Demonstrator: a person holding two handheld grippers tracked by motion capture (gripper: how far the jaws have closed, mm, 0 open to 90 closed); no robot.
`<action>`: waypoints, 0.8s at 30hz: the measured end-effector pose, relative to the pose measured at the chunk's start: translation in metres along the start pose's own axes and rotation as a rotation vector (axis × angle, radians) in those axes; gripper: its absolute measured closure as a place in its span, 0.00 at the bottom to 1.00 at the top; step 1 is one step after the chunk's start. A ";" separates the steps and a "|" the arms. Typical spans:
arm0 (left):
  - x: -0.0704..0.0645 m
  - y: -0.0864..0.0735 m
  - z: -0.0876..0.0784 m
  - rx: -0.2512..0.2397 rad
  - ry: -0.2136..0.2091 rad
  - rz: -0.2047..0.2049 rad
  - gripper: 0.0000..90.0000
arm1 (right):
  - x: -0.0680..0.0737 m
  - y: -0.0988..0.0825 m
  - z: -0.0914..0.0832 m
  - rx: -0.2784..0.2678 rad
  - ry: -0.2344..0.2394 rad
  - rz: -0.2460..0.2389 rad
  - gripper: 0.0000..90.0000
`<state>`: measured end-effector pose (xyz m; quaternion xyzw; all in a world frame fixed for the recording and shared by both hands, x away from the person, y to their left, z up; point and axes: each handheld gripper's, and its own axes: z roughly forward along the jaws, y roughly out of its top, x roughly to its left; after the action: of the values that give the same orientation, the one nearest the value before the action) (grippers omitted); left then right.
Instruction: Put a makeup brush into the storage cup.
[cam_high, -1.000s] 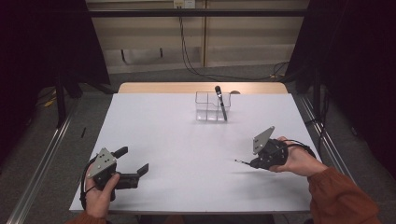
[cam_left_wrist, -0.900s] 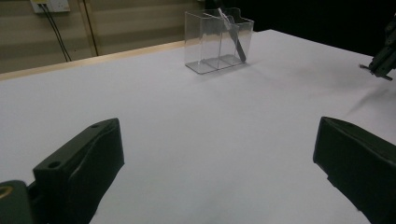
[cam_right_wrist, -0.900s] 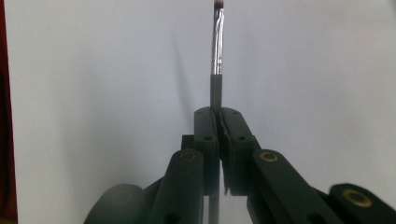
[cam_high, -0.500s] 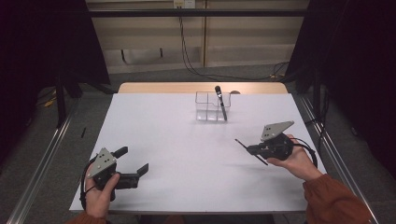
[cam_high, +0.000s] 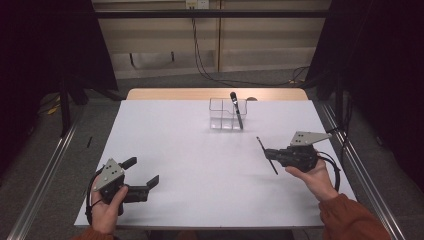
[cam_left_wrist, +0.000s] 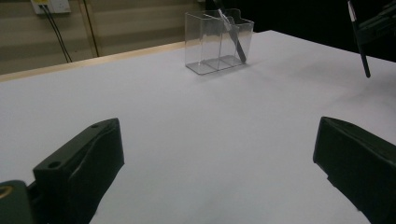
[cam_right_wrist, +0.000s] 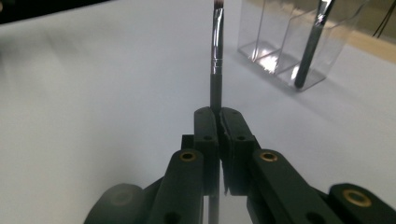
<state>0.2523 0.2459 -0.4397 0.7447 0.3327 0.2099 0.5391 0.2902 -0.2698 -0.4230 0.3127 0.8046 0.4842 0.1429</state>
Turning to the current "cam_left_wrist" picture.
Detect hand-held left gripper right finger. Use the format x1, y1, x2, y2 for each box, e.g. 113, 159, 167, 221
312, 116, 396, 224

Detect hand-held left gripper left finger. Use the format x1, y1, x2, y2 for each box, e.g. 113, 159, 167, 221
33, 118, 125, 224

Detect long thin black brush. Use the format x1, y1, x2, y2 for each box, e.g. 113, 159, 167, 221
346, 0, 372, 79

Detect short black makeup brush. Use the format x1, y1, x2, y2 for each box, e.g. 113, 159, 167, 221
213, 0, 248, 64

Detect clear acrylic organizer box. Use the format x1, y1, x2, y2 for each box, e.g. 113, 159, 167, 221
184, 7, 255, 76

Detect black power cable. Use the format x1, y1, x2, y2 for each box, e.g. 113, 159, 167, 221
40, 4, 73, 63

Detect white wall socket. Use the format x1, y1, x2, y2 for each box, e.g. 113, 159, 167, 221
30, 0, 72, 15

